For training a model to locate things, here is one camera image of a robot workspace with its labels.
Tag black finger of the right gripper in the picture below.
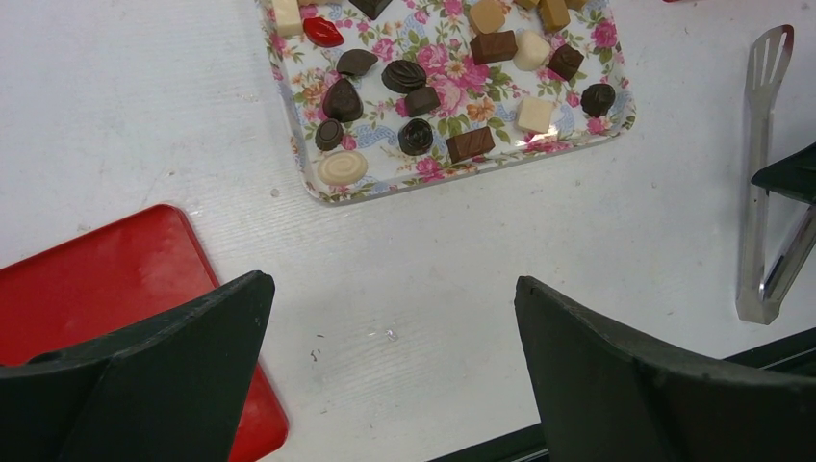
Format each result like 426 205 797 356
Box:
751 143 816 205

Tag red box lid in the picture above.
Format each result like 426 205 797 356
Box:
1 204 289 461

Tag dark small square chocolate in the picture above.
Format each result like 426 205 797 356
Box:
404 86 441 117

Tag milk brown bar chocolate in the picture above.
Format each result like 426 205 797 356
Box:
446 127 495 164

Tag dark round ridged chocolate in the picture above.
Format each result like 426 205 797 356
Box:
314 118 344 151

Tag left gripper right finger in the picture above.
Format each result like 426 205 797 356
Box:
514 276 815 461

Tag white swirl oval chocolate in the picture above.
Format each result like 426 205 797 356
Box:
318 150 369 186

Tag white square chocolate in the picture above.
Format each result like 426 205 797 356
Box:
515 96 555 134

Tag red lips chocolate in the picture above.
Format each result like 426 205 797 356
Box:
302 16 344 48

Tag metal serving tongs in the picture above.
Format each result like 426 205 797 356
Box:
736 24 815 325

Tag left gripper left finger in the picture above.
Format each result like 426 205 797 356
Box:
1 270 275 461

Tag dark leaf chocolate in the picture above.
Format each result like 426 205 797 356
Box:
381 60 427 94

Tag floral rectangular tray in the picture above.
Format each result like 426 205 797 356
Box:
257 1 636 203

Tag dark teardrop chocolate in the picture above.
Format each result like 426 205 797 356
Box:
322 78 363 123

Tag dark rose round chocolate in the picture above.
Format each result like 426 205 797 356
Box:
397 118 433 156

